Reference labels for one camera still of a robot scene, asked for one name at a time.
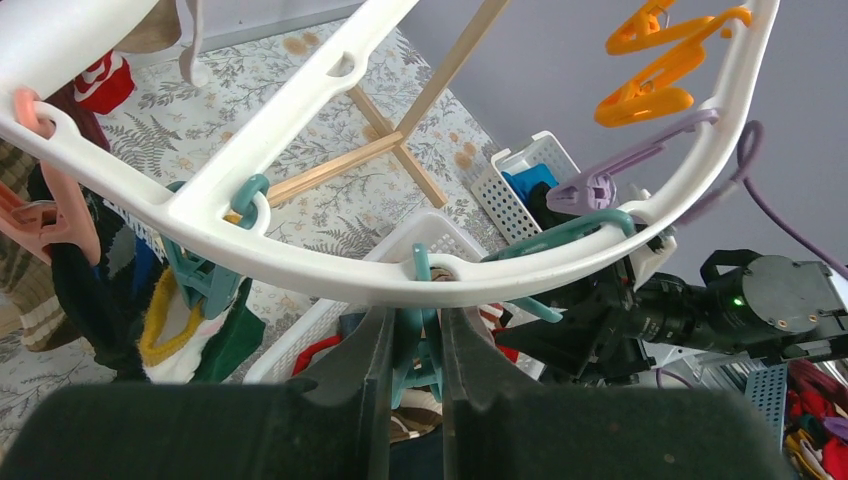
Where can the wooden drying rack frame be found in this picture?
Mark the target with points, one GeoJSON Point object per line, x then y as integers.
{"type": "Point", "coordinates": [392, 138]}

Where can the dark green sock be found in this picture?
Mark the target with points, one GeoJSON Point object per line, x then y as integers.
{"type": "Point", "coordinates": [239, 337]}

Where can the orange clothespin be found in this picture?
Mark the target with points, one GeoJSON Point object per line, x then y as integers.
{"type": "Point", "coordinates": [649, 27]}
{"type": "Point", "coordinates": [652, 93]}

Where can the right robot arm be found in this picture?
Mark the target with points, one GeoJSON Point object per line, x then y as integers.
{"type": "Point", "coordinates": [769, 307]}

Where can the white chick face sock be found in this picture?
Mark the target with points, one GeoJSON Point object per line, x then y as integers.
{"type": "Point", "coordinates": [174, 335]}

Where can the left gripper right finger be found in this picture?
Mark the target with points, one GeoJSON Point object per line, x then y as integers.
{"type": "Point", "coordinates": [480, 383]}

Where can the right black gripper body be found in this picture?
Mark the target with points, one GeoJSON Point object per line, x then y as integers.
{"type": "Point", "coordinates": [588, 345]}

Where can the white side basket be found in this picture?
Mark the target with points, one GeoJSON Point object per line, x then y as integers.
{"type": "Point", "coordinates": [504, 185]}

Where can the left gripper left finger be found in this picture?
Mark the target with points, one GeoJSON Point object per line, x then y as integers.
{"type": "Point", "coordinates": [338, 409]}

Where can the teal clip holding socks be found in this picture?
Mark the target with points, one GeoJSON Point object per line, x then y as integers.
{"type": "Point", "coordinates": [203, 283]}

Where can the blue cloth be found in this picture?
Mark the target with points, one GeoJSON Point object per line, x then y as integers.
{"type": "Point", "coordinates": [523, 182]}

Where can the white sock laundry basket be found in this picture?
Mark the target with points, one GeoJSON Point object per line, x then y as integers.
{"type": "Point", "coordinates": [427, 261]}

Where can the purple clothespin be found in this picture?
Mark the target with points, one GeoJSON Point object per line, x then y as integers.
{"type": "Point", "coordinates": [595, 189]}

